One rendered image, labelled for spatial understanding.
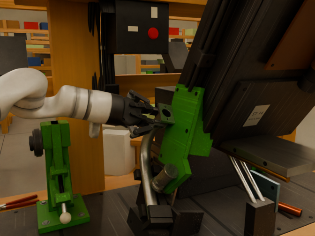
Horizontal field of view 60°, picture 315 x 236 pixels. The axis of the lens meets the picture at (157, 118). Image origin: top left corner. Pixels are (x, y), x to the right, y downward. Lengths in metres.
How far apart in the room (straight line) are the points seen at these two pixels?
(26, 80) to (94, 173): 0.50
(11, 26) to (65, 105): 7.01
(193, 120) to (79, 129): 0.43
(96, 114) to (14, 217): 0.43
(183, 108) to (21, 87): 0.35
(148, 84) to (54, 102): 0.52
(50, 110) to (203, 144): 0.36
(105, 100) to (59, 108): 0.10
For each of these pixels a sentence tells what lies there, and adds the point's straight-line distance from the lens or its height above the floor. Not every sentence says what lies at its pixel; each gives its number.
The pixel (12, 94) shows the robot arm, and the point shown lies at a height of 1.27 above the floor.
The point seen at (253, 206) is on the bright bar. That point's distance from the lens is 0.69.
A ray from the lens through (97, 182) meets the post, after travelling 1.00.
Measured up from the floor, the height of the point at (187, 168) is 1.09.
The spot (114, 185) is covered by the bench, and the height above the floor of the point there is 0.88.
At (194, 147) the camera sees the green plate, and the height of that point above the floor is 1.13.
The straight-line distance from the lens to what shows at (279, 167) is 0.60.
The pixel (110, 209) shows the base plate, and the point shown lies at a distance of 0.86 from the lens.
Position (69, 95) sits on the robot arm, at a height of 1.26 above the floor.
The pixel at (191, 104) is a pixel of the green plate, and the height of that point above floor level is 1.23.
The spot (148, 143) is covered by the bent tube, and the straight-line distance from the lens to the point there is 0.75.
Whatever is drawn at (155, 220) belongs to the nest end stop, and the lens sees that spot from 0.67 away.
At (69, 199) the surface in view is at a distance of 0.76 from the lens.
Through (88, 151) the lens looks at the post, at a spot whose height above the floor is 1.03.
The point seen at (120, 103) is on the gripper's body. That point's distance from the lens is 0.63.
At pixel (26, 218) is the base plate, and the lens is 0.89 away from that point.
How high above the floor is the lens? 1.34
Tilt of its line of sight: 12 degrees down
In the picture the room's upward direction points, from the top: straight up
